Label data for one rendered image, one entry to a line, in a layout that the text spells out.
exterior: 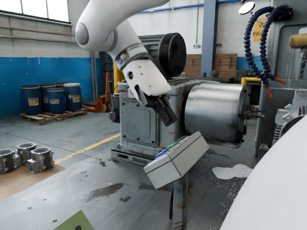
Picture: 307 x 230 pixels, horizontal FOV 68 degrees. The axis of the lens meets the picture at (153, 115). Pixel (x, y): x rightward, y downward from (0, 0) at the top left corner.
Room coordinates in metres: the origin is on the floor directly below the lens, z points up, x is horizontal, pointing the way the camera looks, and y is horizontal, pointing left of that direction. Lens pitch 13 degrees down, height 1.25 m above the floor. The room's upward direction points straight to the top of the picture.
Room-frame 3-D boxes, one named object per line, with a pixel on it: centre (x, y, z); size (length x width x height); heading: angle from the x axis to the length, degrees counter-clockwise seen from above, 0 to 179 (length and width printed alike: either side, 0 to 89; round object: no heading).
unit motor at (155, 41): (1.04, 0.04, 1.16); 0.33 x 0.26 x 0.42; 60
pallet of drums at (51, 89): (5.13, 2.26, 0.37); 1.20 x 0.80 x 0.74; 145
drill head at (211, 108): (0.93, -0.22, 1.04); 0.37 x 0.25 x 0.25; 60
